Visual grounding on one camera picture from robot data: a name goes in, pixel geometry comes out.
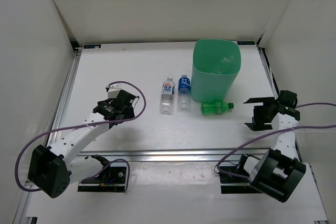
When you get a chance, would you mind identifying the green plastic bottle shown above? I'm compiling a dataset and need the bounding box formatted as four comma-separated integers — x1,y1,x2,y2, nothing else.
201,100,234,116

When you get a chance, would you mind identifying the clear plastic bottle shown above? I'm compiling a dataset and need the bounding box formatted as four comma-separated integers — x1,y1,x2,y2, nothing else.
208,55,236,74

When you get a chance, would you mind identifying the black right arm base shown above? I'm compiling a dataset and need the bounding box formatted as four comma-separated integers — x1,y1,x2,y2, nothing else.
213,154,261,195

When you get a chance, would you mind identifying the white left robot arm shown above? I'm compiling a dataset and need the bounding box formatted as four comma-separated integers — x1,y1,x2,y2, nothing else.
28,90,136,198

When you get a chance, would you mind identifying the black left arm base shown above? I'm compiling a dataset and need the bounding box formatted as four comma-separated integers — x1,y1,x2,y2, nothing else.
77,155,130,193

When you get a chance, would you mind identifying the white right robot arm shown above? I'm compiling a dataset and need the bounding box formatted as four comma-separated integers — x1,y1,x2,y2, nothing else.
236,90,306,202

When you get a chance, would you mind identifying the green plastic bin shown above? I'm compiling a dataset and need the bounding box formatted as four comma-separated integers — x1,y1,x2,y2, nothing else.
191,39,241,102

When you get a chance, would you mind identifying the white orange label clear bottle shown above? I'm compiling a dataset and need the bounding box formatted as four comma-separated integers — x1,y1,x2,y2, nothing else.
160,76,175,115

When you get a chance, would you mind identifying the blue label clear bottle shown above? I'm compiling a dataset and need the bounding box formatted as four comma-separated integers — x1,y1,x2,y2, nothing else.
178,74,191,111

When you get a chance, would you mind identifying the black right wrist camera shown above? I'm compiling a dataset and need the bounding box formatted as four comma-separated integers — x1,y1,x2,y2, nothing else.
277,90,298,109

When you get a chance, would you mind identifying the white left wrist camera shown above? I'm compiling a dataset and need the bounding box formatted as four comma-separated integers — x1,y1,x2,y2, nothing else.
106,83,121,99

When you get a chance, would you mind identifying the aluminium right table rail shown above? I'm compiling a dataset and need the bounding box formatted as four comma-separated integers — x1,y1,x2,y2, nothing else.
258,48,301,161

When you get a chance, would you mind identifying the aluminium table rail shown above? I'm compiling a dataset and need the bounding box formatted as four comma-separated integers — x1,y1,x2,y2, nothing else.
258,48,301,161
48,48,82,151
47,150,271,162

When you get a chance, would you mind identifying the aluminium front table rail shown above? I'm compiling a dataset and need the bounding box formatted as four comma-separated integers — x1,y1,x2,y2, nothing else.
47,150,271,162

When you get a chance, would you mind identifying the aluminium left table rail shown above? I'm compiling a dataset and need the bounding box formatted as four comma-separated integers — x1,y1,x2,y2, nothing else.
48,48,82,151

